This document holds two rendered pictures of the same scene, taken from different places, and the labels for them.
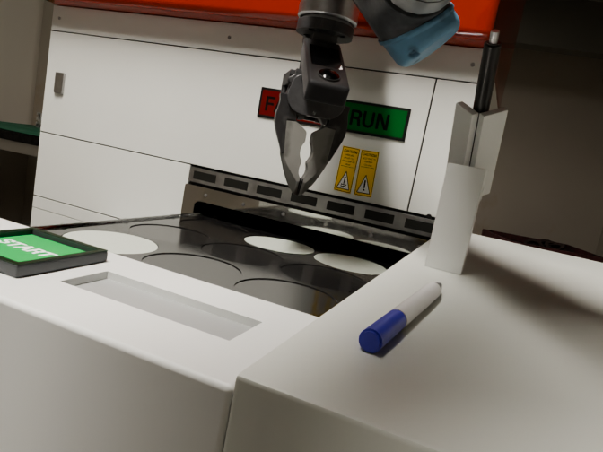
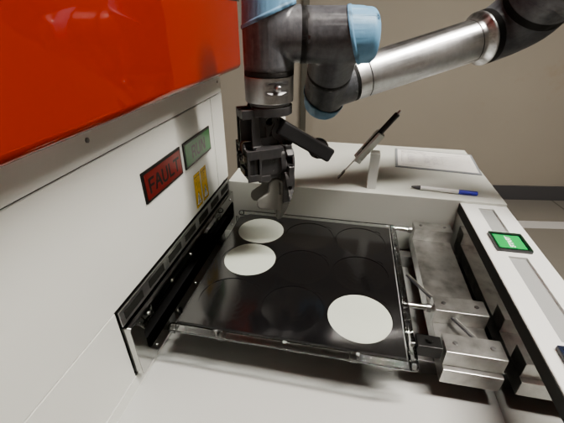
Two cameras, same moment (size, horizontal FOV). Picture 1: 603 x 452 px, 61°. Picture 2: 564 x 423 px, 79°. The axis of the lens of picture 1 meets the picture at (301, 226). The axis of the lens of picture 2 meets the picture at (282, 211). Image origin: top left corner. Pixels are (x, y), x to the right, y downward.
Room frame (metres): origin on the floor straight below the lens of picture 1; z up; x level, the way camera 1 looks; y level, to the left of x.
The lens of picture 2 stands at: (0.73, 0.56, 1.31)
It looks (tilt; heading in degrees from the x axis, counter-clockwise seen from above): 30 degrees down; 261
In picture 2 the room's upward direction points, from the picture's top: straight up
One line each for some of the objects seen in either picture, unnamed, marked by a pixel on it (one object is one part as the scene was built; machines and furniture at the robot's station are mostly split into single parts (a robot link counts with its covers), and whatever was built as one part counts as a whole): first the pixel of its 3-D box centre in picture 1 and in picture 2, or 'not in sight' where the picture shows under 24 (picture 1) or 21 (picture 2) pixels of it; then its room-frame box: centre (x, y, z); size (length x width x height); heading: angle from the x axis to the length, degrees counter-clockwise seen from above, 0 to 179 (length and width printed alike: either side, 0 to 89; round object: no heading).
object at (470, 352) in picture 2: not in sight; (471, 352); (0.41, 0.29, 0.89); 0.08 x 0.03 x 0.03; 159
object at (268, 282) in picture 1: (241, 256); (301, 267); (0.61, 0.06, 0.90); 0.34 x 0.34 x 0.01; 69
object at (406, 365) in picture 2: (124, 223); (285, 345); (0.67, 0.24, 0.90); 0.37 x 0.01 x 0.01; 159
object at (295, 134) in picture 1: (289, 155); (272, 201); (0.66, 0.03, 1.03); 0.06 x 0.03 x 0.09; 12
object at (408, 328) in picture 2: not in sight; (400, 279); (0.44, 0.13, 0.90); 0.38 x 0.01 x 0.01; 69
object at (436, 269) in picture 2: not in sight; (443, 292); (0.36, 0.14, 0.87); 0.36 x 0.08 x 0.03; 69
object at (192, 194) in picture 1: (295, 238); (195, 259); (0.81, 0.00, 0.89); 0.44 x 0.02 x 0.10; 69
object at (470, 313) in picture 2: not in sight; (457, 310); (0.39, 0.21, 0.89); 0.08 x 0.03 x 0.03; 159
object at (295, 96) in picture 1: (315, 75); (265, 141); (0.67, 0.02, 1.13); 0.09 x 0.08 x 0.12; 12
